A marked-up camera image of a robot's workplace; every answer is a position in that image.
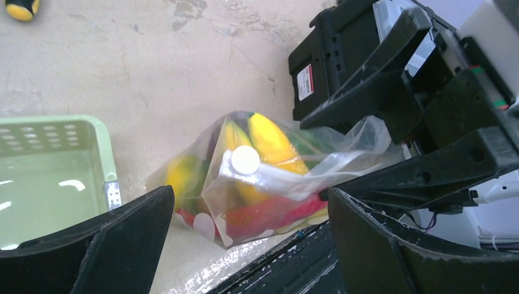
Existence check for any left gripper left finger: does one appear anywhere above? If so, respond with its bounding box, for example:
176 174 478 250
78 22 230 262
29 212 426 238
1 186 174 293

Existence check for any green yellow fruit toy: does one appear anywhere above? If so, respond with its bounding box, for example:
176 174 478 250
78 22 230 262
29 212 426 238
165 154 205 206

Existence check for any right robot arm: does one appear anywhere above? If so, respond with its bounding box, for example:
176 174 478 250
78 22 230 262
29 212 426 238
289 2 518 213

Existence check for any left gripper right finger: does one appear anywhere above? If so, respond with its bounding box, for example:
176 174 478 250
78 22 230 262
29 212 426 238
327 188 518 293

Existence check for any green plastic basket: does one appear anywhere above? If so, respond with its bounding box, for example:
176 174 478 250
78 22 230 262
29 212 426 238
1 115 122 251

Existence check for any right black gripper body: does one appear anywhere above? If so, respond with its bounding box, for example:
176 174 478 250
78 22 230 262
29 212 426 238
383 36 517 153

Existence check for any yellow banana toy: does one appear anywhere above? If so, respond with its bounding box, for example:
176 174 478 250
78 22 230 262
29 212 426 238
218 111 310 206

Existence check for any yellow black screwdriver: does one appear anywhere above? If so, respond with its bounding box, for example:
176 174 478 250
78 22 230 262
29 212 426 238
5 0 40 21

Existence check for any clear zip top bag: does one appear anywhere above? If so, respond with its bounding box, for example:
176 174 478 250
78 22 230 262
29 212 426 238
146 111 405 249

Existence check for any black tool box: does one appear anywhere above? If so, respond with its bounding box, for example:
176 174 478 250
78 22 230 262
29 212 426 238
288 0 455 122

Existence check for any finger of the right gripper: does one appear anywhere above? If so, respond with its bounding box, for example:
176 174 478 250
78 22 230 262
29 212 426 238
319 126 518 203
301 8 431 129

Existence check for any red chili pepper toy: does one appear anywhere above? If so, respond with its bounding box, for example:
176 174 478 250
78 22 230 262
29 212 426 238
174 195 327 247

